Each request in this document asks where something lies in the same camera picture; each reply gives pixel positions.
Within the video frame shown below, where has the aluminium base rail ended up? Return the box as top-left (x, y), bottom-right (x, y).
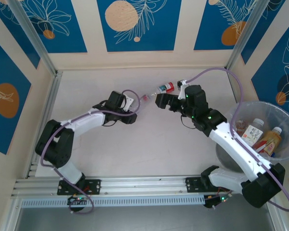
top-left (11, 176), bottom-right (232, 198)

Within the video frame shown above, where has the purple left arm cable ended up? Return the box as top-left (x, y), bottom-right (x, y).
top-left (39, 89), bottom-right (143, 215)

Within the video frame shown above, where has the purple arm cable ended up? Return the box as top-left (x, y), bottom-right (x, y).
top-left (39, 89), bottom-right (143, 215)
top-left (185, 66), bottom-right (289, 213)

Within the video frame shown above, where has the crushed red gold label bottle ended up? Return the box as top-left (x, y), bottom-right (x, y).
top-left (252, 127), bottom-right (283, 157)

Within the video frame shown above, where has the small clear reddish plastic bottle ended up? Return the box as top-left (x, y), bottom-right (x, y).
top-left (235, 119), bottom-right (248, 136)

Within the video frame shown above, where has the clear bottle white label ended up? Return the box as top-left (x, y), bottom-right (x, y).
top-left (241, 118), bottom-right (265, 145)

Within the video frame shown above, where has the aluminium side rail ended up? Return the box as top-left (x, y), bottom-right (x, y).
top-left (24, 71), bottom-right (63, 179)

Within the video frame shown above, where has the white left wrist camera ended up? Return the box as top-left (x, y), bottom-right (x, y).
top-left (123, 94), bottom-right (136, 112)

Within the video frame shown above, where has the clear plastic bin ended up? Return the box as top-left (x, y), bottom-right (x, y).
top-left (215, 101), bottom-right (289, 173)

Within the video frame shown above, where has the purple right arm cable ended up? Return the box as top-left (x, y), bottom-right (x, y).
top-left (185, 66), bottom-right (289, 213)

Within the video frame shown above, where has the aluminium frame post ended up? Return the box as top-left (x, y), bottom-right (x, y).
top-left (8, 0), bottom-right (63, 77)
top-left (225, 0), bottom-right (267, 70)

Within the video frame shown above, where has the small controller board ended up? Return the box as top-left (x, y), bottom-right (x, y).
top-left (66, 195), bottom-right (91, 206)
top-left (203, 193), bottom-right (234, 209)

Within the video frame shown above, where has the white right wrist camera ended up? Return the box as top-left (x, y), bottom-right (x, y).
top-left (176, 80), bottom-right (191, 101)

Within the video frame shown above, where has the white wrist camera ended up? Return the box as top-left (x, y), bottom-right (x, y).
top-left (123, 94), bottom-right (136, 112)
top-left (176, 80), bottom-right (191, 101)

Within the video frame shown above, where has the clear bottle red label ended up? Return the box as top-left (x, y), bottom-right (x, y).
top-left (141, 81), bottom-right (176, 102)

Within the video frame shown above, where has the grey slotted cable duct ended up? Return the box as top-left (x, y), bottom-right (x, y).
top-left (21, 194), bottom-right (206, 209)

